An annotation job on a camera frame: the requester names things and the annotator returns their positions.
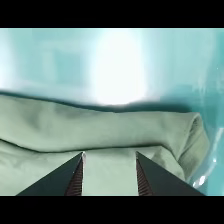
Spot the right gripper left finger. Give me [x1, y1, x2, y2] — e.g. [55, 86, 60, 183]
[16, 151, 85, 197]

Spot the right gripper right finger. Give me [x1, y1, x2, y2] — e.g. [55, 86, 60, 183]
[135, 151, 205, 197]

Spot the pale green shirt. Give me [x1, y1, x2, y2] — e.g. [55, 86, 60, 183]
[0, 93, 211, 197]

